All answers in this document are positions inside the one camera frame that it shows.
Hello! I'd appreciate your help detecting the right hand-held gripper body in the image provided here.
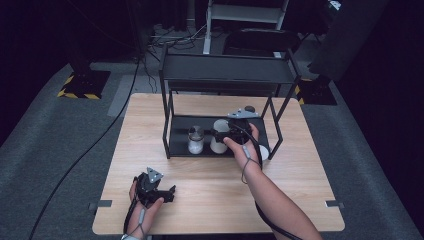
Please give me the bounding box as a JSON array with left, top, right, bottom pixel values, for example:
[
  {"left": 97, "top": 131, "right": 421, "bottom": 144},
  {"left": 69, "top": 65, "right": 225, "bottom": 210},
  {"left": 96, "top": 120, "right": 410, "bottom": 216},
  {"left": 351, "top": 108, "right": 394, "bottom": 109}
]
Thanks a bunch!
[{"left": 227, "top": 108, "right": 260, "bottom": 145}]

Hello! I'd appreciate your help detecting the black chair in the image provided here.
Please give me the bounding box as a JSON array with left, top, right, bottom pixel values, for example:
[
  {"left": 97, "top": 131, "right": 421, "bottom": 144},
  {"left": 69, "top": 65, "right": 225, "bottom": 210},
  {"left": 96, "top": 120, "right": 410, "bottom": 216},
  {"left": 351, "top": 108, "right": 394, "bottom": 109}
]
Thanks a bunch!
[{"left": 222, "top": 28, "right": 301, "bottom": 56}]

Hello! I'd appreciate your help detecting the white lidded jar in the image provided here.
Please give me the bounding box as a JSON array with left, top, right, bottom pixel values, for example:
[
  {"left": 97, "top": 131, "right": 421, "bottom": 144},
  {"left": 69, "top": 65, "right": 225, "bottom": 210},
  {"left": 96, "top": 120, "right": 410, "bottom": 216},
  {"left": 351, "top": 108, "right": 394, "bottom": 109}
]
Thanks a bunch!
[
  {"left": 209, "top": 118, "right": 234, "bottom": 155},
  {"left": 258, "top": 143, "right": 270, "bottom": 162}
]

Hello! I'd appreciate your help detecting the person's right hand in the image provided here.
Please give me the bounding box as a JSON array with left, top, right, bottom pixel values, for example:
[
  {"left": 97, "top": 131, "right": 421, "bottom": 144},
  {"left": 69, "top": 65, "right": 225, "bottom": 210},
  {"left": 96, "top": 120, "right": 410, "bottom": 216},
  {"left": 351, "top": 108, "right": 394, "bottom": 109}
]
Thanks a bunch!
[{"left": 222, "top": 123, "right": 263, "bottom": 171}]

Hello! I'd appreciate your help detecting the long black floor cable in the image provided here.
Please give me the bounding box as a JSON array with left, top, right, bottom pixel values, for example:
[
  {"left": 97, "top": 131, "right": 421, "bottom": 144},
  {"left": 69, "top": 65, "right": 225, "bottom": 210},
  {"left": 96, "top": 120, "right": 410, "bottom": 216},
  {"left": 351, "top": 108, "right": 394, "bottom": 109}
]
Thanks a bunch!
[{"left": 29, "top": 54, "right": 143, "bottom": 240}]

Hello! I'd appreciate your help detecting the large dark grey panel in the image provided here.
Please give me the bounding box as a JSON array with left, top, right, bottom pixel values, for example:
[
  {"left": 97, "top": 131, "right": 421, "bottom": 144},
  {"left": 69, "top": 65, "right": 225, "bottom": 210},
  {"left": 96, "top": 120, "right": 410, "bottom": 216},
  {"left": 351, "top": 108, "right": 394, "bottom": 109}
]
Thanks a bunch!
[{"left": 308, "top": 0, "right": 390, "bottom": 83}]

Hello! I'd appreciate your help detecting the black two-tier metal rack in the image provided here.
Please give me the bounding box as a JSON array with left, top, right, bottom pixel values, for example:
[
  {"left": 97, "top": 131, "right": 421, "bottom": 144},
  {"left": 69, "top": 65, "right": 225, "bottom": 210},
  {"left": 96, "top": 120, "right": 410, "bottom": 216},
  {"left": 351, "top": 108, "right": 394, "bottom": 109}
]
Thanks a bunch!
[{"left": 158, "top": 44, "right": 303, "bottom": 160}]

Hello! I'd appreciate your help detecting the bundle of floor cables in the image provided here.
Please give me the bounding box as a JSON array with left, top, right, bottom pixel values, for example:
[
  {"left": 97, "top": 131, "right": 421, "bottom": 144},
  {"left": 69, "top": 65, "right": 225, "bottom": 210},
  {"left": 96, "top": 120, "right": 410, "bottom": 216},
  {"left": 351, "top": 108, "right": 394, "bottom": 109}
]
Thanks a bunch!
[{"left": 146, "top": 23, "right": 208, "bottom": 52}]

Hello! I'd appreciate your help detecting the grey table edge bracket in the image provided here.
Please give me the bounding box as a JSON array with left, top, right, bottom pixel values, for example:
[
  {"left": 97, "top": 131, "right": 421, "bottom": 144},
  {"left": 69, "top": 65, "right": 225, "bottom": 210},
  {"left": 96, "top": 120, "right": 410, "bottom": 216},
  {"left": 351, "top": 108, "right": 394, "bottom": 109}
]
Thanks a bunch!
[
  {"left": 325, "top": 199, "right": 345, "bottom": 210},
  {"left": 88, "top": 199, "right": 113, "bottom": 211}
]

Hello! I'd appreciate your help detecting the grey wrist strap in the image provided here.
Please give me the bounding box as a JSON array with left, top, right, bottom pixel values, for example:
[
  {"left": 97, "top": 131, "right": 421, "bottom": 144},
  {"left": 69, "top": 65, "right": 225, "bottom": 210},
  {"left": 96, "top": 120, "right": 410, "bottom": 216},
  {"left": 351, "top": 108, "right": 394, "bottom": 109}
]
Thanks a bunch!
[
  {"left": 240, "top": 144, "right": 263, "bottom": 185},
  {"left": 128, "top": 208, "right": 148, "bottom": 238}
]

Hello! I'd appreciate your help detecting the person's left hand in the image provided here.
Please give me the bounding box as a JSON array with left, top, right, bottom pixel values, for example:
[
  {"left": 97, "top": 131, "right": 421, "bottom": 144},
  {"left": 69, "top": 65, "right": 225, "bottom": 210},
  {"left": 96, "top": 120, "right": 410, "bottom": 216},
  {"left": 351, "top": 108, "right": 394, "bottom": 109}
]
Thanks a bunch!
[{"left": 128, "top": 179, "right": 165, "bottom": 231}]

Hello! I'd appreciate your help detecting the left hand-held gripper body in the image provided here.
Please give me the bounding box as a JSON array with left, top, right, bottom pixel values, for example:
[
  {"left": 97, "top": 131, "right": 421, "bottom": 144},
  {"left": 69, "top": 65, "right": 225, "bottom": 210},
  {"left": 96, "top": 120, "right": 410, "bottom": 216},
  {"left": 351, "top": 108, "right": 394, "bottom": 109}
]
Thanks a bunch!
[{"left": 134, "top": 166, "right": 164, "bottom": 206}]

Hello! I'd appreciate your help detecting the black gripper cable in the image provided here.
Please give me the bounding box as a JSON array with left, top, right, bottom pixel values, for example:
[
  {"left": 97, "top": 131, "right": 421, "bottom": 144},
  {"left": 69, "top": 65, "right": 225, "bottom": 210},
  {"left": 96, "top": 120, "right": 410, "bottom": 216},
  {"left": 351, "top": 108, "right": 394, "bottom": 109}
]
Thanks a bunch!
[
  {"left": 123, "top": 178, "right": 139, "bottom": 235},
  {"left": 237, "top": 123, "right": 303, "bottom": 240}
]

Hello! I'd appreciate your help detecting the grey left wrist strap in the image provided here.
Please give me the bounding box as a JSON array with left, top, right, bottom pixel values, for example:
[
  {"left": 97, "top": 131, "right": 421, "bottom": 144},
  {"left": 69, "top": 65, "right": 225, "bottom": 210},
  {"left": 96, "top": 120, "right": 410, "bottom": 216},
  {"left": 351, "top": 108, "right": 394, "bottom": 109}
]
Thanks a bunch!
[{"left": 128, "top": 208, "right": 148, "bottom": 238}]

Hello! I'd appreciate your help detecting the grey right wrist strap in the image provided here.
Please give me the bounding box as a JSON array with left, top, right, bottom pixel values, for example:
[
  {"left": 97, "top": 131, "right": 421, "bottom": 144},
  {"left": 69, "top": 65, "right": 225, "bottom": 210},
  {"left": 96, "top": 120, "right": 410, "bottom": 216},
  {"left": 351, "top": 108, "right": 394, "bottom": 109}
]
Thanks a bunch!
[{"left": 240, "top": 144, "right": 263, "bottom": 185}]

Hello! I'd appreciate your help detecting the black striped stand base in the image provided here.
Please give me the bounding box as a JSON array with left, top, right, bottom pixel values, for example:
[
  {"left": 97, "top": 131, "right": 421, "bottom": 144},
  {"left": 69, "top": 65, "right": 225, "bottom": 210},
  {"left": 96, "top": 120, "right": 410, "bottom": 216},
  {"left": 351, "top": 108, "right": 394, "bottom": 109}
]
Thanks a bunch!
[
  {"left": 294, "top": 78, "right": 338, "bottom": 106},
  {"left": 57, "top": 69, "right": 112, "bottom": 100}
]

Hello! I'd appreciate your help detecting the white metal frame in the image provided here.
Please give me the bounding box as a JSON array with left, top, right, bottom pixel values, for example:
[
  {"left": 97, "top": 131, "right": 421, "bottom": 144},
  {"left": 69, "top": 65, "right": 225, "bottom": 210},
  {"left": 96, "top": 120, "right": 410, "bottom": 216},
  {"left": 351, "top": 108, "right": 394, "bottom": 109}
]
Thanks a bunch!
[{"left": 202, "top": 0, "right": 290, "bottom": 55}]

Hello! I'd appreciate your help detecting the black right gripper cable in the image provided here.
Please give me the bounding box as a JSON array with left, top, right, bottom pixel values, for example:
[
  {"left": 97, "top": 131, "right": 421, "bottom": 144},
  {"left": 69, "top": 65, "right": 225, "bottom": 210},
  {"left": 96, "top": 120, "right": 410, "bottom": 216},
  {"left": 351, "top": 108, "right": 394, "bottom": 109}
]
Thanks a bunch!
[{"left": 237, "top": 123, "right": 303, "bottom": 240}]

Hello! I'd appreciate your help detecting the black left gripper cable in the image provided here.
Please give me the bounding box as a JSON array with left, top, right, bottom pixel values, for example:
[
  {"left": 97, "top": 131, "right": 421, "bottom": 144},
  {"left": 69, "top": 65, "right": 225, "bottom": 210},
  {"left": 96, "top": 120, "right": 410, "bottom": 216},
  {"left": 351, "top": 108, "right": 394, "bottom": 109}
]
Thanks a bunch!
[{"left": 123, "top": 178, "right": 139, "bottom": 235}]

